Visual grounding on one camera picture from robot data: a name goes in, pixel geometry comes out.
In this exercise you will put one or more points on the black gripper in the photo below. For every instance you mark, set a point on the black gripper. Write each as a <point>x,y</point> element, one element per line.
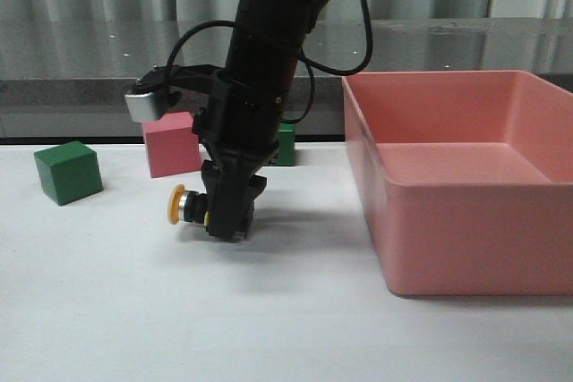
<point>239,129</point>

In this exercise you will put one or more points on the yellow push button switch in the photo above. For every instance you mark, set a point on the yellow push button switch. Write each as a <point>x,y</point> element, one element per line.
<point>187,206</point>

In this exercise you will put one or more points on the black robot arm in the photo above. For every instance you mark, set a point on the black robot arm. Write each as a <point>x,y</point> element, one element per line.
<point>268,37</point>

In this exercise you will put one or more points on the green cube near bin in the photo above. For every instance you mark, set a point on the green cube near bin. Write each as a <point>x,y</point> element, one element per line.
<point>286,146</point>

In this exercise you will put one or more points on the pink wooden cube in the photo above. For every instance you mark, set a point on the pink wooden cube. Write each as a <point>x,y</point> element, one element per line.
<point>171,146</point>

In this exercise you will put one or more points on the green cube far left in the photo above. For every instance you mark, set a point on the green cube far left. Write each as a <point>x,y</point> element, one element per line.
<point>68,172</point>

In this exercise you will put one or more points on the pink plastic bin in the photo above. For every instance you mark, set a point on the pink plastic bin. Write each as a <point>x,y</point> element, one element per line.
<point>465,180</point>

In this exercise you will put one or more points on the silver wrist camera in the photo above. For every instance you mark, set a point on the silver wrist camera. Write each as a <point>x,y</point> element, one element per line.
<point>149,103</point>

